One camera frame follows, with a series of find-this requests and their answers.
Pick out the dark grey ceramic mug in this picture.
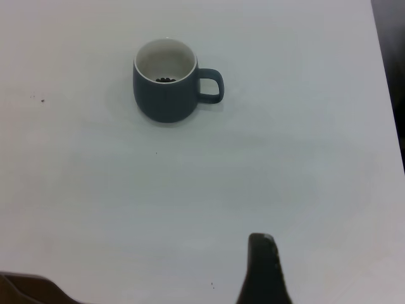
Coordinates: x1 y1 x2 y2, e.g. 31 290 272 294
132 37 225 124

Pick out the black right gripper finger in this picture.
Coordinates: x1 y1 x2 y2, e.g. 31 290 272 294
235 232 294 304

